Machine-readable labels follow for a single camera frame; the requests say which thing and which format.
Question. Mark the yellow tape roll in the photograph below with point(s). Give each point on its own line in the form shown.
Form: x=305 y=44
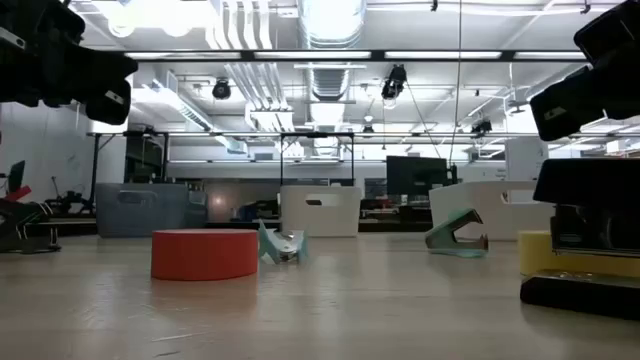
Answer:
x=535 y=252

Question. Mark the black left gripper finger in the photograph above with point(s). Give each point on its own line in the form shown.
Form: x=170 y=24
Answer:
x=110 y=105
x=107 y=67

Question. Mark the black and red equipment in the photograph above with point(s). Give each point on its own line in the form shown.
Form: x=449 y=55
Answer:
x=20 y=220

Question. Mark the white column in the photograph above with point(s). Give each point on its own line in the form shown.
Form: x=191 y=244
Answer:
x=525 y=157

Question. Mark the silver ventilation duct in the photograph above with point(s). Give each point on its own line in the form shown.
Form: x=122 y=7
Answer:
x=330 y=30

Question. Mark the black background frame stand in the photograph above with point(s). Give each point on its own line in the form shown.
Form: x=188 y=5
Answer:
x=317 y=135

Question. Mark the black monitor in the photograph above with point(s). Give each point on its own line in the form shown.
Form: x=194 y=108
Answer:
x=415 y=175

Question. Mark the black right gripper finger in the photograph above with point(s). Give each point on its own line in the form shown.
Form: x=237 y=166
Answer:
x=612 y=32
x=570 y=105

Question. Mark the green staple remover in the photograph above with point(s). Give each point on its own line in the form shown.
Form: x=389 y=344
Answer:
x=447 y=240

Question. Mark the black stapler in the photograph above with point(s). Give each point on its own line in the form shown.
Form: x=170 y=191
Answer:
x=585 y=185

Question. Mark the teal staple remover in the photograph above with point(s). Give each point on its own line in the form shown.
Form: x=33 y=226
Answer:
x=282 y=245

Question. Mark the black ceiling spotlight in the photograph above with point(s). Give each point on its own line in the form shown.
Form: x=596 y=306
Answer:
x=221 y=89
x=394 y=82

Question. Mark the white plastic bin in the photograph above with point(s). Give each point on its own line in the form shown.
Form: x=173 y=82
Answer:
x=480 y=210
x=325 y=217

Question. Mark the red tape roll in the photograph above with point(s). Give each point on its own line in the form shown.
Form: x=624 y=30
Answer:
x=205 y=255

